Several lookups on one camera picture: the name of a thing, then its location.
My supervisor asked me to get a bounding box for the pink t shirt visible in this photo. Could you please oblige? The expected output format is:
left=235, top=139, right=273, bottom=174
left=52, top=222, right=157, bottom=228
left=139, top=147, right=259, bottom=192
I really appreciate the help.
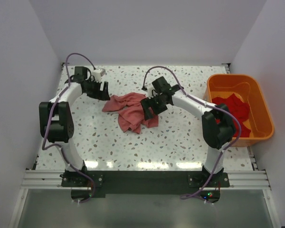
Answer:
left=102, top=92, right=159, bottom=134

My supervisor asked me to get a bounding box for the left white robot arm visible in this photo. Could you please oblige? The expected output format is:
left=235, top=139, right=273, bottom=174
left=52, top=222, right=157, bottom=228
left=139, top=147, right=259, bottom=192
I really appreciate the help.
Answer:
left=38, top=66, right=110, bottom=177

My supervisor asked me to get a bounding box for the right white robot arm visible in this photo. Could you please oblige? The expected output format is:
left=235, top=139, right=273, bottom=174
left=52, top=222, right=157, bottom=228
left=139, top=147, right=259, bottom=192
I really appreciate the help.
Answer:
left=141, top=77, right=236, bottom=175

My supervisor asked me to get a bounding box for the red t shirt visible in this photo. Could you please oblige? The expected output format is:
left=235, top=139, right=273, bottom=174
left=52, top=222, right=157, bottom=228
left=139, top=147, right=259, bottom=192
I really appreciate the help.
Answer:
left=212, top=94, right=251, bottom=138

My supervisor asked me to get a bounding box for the orange plastic bin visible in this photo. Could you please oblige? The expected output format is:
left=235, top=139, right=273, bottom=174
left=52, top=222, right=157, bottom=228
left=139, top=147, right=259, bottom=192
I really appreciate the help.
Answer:
left=203, top=74, right=275, bottom=147

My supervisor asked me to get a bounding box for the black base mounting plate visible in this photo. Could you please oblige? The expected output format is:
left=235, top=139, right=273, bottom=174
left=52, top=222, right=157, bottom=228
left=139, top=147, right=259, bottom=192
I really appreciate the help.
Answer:
left=60, top=170, right=230, bottom=203

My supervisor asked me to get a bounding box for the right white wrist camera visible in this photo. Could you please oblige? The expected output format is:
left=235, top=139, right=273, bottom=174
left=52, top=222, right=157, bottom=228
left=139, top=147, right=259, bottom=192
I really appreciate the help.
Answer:
left=146, top=84, right=158, bottom=98

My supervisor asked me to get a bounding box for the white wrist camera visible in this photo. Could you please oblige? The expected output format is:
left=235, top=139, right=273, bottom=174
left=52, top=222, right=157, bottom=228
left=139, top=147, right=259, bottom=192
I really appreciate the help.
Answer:
left=146, top=84, right=158, bottom=98
left=91, top=68, right=106, bottom=83

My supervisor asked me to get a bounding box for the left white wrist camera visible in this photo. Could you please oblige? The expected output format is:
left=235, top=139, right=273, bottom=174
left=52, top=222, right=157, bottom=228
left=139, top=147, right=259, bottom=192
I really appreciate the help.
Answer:
left=91, top=68, right=106, bottom=83

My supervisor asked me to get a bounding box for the aluminium rail frame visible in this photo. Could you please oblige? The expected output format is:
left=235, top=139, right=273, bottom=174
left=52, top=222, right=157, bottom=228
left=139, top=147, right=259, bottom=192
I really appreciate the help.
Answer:
left=8, top=62, right=283, bottom=228

